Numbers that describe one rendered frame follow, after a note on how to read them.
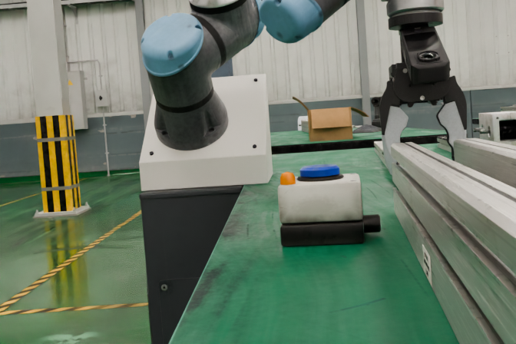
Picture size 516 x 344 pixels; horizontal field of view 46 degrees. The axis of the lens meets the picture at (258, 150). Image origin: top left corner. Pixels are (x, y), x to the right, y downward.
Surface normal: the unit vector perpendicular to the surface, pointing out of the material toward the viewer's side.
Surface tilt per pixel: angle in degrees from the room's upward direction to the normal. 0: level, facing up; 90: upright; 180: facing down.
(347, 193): 90
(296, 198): 90
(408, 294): 0
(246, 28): 112
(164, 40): 48
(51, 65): 90
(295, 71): 90
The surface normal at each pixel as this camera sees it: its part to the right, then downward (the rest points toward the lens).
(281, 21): -0.64, 0.59
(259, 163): -0.07, 0.06
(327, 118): -0.08, -0.32
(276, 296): -0.07, -1.00
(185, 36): -0.18, -0.62
